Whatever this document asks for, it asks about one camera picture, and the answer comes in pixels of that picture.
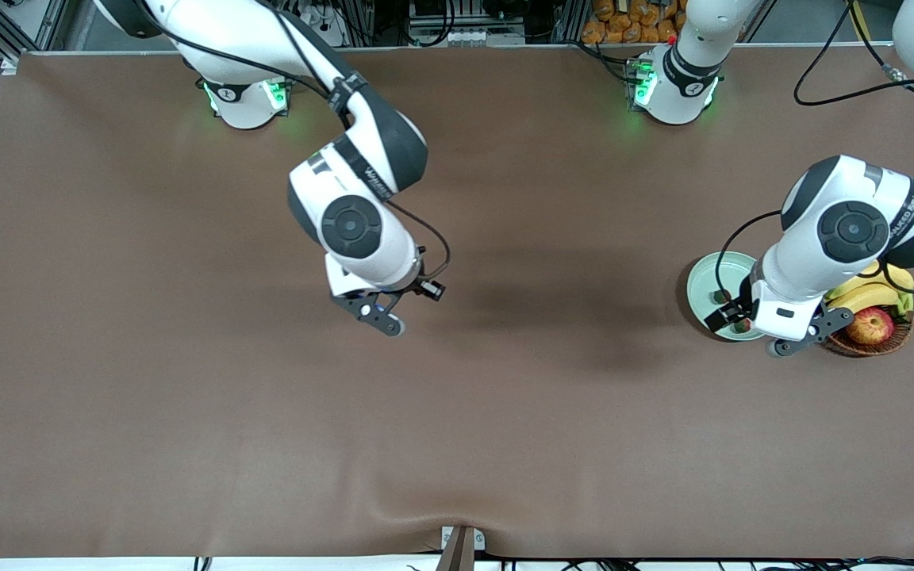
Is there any pile of orange buns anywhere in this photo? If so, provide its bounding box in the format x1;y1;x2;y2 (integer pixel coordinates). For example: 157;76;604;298
582;0;688;44

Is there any yellow banana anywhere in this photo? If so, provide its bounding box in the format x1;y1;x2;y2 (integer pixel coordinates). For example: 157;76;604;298
826;283;901;314
850;262;914;290

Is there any dark right arm cable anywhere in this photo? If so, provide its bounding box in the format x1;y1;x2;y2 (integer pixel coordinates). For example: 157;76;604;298
171;0;451;280

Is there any light green round plate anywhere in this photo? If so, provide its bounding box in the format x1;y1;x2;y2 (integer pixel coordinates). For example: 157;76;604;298
686;251;767;343

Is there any small metal table bracket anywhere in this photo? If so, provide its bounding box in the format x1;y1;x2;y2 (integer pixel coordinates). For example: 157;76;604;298
440;526;486;553

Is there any dark arm cable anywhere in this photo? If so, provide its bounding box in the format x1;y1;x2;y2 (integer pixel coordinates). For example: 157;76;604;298
715;0;914;310
171;0;451;280

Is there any brown wicker basket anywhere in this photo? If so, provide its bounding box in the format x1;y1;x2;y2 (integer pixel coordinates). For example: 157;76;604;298
822;305;914;358

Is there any dark left arm cable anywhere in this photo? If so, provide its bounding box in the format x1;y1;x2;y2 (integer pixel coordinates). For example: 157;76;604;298
715;0;914;310

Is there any aluminium frame profile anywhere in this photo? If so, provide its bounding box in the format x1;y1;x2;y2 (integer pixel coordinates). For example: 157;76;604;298
0;0;73;72

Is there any red yellow apple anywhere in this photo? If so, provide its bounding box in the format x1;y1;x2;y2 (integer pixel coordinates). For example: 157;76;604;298
846;307;896;346

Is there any brown table cover mat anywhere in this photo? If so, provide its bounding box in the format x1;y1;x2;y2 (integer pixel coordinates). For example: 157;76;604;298
0;45;914;560

